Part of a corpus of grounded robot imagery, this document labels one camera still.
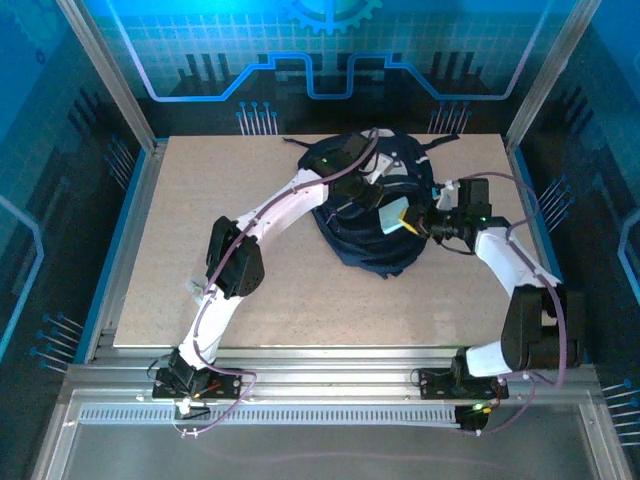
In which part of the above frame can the light blue sticky note pad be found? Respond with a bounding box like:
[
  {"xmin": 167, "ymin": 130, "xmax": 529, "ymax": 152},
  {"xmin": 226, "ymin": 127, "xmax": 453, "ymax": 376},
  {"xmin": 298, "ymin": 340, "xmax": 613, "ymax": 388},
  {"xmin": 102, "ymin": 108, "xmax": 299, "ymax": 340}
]
[{"xmin": 378, "ymin": 196, "xmax": 410, "ymax": 235}]

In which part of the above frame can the navy blue backpack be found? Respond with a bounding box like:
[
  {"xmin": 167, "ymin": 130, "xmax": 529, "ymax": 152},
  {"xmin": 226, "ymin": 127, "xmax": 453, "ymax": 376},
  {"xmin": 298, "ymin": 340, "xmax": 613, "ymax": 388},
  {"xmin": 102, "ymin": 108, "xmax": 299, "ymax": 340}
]
[{"xmin": 282, "ymin": 128, "xmax": 459, "ymax": 280}]

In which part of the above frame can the clear plastic pen case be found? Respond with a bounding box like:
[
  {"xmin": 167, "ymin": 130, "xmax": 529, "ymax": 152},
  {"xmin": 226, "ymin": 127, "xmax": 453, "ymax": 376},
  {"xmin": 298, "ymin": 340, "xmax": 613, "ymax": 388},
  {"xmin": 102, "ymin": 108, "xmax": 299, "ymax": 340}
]
[{"xmin": 184, "ymin": 277, "xmax": 209, "ymax": 304}]

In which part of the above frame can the black controller box with lights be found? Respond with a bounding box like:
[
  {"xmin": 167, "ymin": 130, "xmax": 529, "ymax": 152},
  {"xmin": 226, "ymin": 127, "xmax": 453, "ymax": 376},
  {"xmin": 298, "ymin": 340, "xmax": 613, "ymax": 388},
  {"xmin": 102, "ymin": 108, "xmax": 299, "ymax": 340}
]
[{"xmin": 453, "ymin": 402, "xmax": 490, "ymax": 435}]

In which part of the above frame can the metal front tray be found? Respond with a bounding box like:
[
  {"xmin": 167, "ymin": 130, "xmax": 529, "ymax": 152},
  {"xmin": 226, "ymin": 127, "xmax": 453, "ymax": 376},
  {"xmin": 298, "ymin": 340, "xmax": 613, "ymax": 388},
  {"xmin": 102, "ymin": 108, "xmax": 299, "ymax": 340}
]
[{"xmin": 29, "ymin": 389, "xmax": 634, "ymax": 480}]

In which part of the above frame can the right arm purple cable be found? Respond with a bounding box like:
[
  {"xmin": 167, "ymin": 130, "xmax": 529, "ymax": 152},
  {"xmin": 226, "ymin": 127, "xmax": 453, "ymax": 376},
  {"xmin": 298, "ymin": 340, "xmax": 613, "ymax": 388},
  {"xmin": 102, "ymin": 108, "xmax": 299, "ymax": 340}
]
[{"xmin": 462, "ymin": 171, "xmax": 571, "ymax": 437}]

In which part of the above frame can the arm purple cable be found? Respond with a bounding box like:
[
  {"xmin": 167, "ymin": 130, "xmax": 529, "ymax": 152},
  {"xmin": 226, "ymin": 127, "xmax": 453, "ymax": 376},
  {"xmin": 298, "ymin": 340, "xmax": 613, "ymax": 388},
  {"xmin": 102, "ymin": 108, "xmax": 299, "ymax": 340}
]
[
  {"xmin": 177, "ymin": 127, "xmax": 381, "ymax": 439},
  {"xmin": 462, "ymin": 171, "xmax": 571, "ymax": 437}
]

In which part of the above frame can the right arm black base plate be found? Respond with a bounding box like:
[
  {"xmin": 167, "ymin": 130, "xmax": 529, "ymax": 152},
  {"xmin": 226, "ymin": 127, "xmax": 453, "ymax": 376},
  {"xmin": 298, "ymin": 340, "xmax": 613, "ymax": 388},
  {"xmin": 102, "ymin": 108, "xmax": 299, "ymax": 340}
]
[{"xmin": 417, "ymin": 367, "xmax": 510, "ymax": 401}]

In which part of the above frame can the aluminium front rail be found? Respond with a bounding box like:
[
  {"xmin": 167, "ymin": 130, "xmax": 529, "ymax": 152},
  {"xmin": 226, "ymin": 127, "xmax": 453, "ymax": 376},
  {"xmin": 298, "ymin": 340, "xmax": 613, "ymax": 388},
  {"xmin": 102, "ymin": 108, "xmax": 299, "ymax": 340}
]
[{"xmin": 64, "ymin": 344, "xmax": 601, "ymax": 407}]

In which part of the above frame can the right aluminium frame post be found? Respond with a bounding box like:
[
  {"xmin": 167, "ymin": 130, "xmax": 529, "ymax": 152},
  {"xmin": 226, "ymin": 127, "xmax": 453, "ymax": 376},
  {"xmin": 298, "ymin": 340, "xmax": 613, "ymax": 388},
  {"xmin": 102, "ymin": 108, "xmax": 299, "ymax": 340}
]
[{"xmin": 504, "ymin": 0, "xmax": 604, "ymax": 151}]

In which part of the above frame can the aluminium frame post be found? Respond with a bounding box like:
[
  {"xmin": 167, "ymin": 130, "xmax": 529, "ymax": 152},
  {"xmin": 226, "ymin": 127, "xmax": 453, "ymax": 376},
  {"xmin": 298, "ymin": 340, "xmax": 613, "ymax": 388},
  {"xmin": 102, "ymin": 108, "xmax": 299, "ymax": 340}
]
[
  {"xmin": 57, "ymin": 0, "xmax": 169, "ymax": 154},
  {"xmin": 504, "ymin": 0, "xmax": 604, "ymax": 151}
]

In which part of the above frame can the slotted grey cable duct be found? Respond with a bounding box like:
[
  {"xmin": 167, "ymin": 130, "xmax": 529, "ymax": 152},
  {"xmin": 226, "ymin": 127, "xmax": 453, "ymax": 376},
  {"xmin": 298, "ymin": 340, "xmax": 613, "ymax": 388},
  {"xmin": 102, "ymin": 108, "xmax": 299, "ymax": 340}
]
[{"xmin": 77, "ymin": 405, "xmax": 464, "ymax": 427}]

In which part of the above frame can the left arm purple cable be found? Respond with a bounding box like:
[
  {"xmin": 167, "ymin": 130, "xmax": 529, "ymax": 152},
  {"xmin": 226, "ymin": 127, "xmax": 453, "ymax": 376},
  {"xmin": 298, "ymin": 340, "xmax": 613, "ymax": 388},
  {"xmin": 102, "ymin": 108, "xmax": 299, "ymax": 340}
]
[{"xmin": 177, "ymin": 127, "xmax": 381, "ymax": 439}]

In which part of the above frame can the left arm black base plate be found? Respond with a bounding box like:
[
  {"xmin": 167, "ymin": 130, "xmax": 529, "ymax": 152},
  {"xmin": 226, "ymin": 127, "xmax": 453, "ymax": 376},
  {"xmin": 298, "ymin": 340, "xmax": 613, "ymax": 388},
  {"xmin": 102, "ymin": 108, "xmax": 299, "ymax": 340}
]
[{"xmin": 151, "ymin": 367, "xmax": 251, "ymax": 401}]

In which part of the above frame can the aluminium side rail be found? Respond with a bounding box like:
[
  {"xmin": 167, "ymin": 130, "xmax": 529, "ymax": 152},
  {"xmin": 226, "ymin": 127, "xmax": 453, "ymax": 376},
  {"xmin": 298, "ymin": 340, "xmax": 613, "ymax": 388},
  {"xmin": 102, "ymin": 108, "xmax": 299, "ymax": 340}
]
[{"xmin": 82, "ymin": 139, "xmax": 169, "ymax": 364}]

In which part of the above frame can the left aluminium frame post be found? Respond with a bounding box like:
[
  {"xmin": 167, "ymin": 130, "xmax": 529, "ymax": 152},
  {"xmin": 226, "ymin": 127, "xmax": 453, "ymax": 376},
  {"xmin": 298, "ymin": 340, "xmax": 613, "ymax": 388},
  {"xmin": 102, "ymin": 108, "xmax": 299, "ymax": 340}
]
[{"xmin": 57, "ymin": 0, "xmax": 169, "ymax": 154}]

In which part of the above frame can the white cable connector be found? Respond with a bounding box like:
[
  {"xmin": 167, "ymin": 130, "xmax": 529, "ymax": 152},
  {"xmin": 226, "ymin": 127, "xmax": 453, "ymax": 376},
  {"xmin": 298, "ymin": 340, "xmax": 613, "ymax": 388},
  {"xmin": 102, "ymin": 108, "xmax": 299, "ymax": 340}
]
[{"xmin": 173, "ymin": 398, "xmax": 211, "ymax": 420}]

